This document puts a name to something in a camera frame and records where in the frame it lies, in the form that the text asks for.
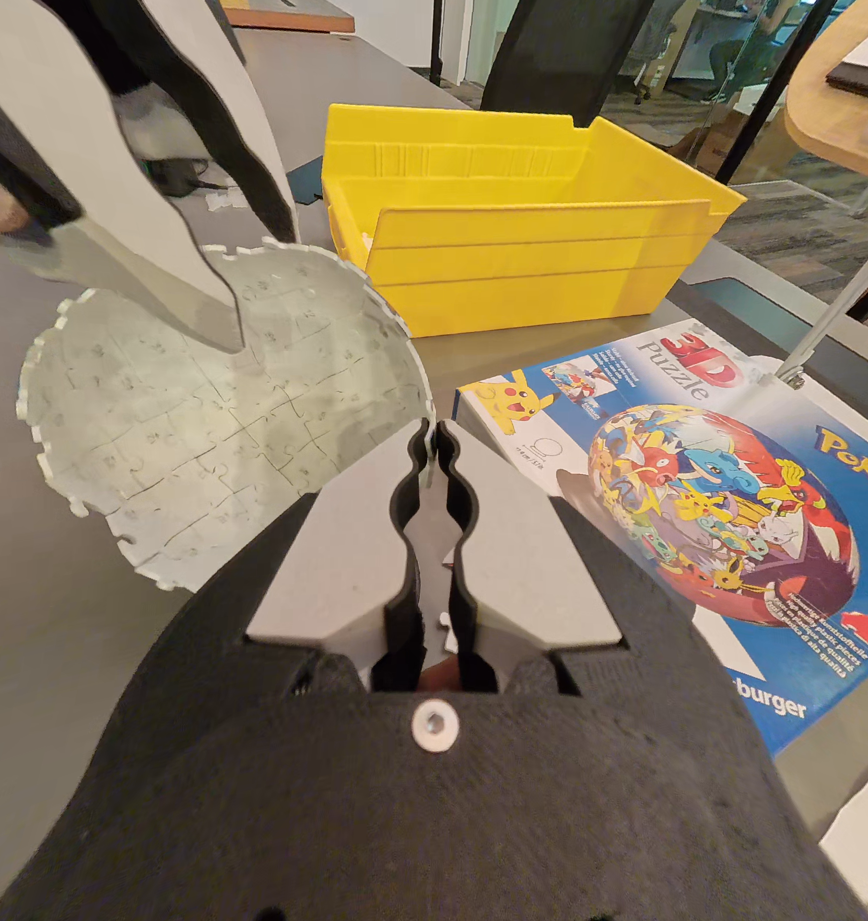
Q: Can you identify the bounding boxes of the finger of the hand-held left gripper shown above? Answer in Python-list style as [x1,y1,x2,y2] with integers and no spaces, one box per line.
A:
[0,0,246,355]
[139,0,300,246]

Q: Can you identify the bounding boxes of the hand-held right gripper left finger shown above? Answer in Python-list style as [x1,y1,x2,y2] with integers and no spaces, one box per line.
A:
[246,419,435,692]

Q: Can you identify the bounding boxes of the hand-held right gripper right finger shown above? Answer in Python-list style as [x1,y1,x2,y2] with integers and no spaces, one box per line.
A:
[437,419,627,692]

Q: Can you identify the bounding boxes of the colourful puzzle ball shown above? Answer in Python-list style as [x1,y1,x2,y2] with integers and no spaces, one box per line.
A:
[15,237,435,592]

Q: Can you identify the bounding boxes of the blue puzzle box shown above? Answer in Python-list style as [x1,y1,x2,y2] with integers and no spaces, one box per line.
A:
[456,320,868,760]

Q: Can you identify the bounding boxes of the brown edged table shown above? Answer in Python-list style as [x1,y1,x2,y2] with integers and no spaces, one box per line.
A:
[222,0,356,33]

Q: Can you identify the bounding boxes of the black power adapter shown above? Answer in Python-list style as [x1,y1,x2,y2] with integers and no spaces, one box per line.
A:
[146,158,213,197]

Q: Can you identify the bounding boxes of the white desk stand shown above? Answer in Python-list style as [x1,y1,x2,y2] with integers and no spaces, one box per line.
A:
[774,219,868,390]

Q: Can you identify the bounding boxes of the white instruction sheet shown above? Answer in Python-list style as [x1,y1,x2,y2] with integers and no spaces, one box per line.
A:
[819,773,868,921]

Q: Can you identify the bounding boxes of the black slanted pole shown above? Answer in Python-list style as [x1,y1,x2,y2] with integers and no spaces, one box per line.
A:
[715,0,838,182]

